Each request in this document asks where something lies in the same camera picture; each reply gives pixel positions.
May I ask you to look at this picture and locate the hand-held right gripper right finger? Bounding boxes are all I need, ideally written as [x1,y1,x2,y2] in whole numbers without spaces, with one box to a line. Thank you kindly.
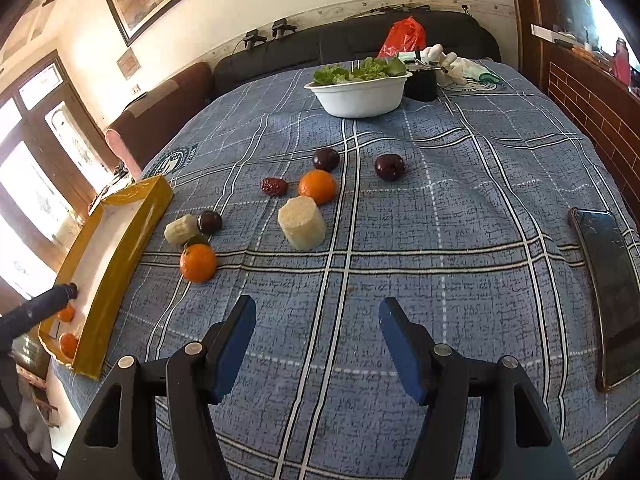
[378,296,583,480]

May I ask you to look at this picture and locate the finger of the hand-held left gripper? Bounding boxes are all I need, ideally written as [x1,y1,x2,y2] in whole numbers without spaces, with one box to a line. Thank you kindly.
[0,282,79,348]

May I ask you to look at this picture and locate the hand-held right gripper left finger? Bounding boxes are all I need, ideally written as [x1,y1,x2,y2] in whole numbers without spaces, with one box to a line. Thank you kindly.
[59,295,257,480]

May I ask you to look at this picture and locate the orange with green leaf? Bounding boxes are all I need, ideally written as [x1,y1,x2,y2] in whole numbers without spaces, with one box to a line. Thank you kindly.
[179,236,218,283]

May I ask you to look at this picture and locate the dark purple plum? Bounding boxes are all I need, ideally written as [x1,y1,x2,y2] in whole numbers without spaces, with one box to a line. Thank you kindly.
[197,210,223,235]
[375,153,406,182]
[313,148,341,171]

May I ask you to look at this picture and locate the small peeled sugarcane piece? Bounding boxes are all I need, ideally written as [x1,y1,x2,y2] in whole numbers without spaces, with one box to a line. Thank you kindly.
[164,214,201,246]

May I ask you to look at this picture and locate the yellow cardboard tray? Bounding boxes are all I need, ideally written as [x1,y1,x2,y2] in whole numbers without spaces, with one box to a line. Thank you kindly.
[39,176,174,378]

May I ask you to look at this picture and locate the large peeled sugarcane piece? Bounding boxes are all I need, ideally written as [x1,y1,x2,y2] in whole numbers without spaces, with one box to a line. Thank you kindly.
[277,196,327,251]

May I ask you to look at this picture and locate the blue plaid cloth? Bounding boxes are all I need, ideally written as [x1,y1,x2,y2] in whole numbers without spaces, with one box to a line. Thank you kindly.
[50,62,640,480]

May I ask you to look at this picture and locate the wooden glass door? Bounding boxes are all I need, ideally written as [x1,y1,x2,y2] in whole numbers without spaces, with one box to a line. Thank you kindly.
[0,50,117,311]

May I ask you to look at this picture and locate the black smartphone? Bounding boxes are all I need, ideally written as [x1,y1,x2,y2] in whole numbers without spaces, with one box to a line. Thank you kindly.
[568,206,640,394]

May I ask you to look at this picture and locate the brown armchair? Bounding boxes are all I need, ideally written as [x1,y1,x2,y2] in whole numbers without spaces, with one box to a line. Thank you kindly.
[104,62,213,181]

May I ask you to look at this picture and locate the white bowl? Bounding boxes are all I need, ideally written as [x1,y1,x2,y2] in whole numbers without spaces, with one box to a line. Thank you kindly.
[304,71,414,119]

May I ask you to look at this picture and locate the black container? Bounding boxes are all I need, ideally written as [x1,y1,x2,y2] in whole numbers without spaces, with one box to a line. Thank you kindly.
[402,67,440,102]

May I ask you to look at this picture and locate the green lettuce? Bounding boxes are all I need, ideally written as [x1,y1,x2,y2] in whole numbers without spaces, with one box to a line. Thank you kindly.
[313,56,408,86]

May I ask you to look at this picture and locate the white glove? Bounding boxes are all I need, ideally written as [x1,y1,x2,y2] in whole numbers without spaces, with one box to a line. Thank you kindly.
[420,44,482,86]

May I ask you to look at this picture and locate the black sofa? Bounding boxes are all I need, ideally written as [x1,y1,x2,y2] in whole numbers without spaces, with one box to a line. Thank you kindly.
[213,10,502,98]

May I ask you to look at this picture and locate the brick pattern counter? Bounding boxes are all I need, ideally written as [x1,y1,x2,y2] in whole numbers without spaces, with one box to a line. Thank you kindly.
[531,24,640,203]

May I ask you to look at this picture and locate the red plastic bag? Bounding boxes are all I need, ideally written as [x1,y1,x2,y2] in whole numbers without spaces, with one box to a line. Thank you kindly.
[377,16,427,59]

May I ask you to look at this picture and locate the red bottle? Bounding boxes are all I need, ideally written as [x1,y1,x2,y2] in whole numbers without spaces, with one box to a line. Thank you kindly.
[614,37,632,86]

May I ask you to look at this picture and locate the small wall plaque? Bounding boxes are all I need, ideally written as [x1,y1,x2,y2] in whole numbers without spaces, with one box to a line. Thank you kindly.
[116,49,141,81]

